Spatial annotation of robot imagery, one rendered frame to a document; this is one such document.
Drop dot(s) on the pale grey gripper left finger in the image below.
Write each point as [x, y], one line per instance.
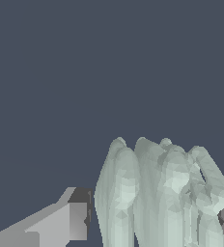
[56, 222]

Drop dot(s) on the pale green angel figurine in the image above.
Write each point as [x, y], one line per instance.
[155, 199]

